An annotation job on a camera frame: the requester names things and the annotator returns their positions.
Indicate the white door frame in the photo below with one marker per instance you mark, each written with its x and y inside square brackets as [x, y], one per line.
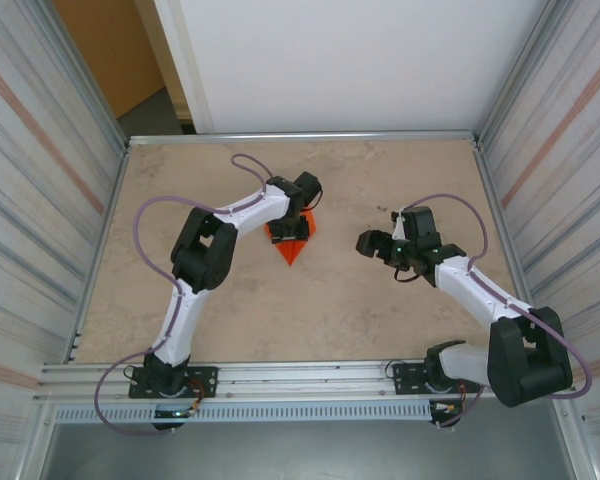
[180, 50]

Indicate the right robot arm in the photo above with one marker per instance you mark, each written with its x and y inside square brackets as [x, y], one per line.
[525, 360]

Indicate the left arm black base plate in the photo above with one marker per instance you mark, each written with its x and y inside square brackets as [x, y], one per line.
[205, 380]

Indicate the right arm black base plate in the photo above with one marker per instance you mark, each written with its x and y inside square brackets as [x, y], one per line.
[405, 375]

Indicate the brown wooden door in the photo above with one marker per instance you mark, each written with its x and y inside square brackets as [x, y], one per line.
[110, 50]

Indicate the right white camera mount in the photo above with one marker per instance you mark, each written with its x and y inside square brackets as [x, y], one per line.
[398, 225]

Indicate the wide aluminium mounting rail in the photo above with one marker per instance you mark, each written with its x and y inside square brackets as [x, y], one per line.
[305, 375]

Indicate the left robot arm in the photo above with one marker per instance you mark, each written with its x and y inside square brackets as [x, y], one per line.
[202, 250]

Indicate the long aluminium table edge rail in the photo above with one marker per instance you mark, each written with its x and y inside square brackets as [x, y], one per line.
[305, 136]

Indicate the orange paper sheet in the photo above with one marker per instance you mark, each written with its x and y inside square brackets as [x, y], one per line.
[291, 252]

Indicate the aluminium table side rail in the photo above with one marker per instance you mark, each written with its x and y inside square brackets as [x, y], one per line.
[492, 200]
[100, 250]

